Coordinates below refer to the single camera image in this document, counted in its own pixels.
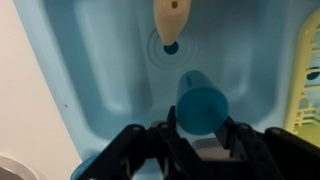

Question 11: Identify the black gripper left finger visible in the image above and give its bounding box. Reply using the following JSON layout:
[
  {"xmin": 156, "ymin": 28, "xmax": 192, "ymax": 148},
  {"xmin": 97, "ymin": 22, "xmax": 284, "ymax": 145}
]
[{"xmin": 77, "ymin": 105, "xmax": 205, "ymax": 180}]

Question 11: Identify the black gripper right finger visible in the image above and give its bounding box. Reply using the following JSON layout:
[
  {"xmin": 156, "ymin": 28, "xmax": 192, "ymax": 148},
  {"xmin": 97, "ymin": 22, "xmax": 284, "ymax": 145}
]
[{"xmin": 214, "ymin": 115, "xmax": 320, "ymax": 180}]

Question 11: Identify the small blue cup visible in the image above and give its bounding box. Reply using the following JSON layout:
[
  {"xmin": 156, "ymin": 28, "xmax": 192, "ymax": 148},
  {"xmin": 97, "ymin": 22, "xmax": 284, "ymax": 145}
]
[{"xmin": 175, "ymin": 69, "xmax": 230, "ymax": 136}]

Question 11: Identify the light blue toy sink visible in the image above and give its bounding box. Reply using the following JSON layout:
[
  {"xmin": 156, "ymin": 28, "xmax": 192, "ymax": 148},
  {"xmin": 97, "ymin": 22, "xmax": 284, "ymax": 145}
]
[{"xmin": 12, "ymin": 0, "xmax": 320, "ymax": 180}]

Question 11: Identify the yellow dish rack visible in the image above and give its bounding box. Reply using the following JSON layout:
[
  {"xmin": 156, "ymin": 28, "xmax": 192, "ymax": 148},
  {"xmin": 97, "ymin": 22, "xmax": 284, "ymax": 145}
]
[{"xmin": 282, "ymin": 7, "xmax": 320, "ymax": 148}]

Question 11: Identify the small beige plastic toy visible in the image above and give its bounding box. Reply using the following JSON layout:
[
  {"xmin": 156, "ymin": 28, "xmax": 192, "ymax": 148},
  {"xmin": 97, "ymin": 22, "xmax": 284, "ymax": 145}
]
[{"xmin": 152, "ymin": 0, "xmax": 193, "ymax": 47}]

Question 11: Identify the gray flat plate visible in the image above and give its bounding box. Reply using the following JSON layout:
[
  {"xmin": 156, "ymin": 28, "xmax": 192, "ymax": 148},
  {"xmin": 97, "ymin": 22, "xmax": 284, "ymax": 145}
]
[{"xmin": 0, "ymin": 153, "xmax": 38, "ymax": 180}]

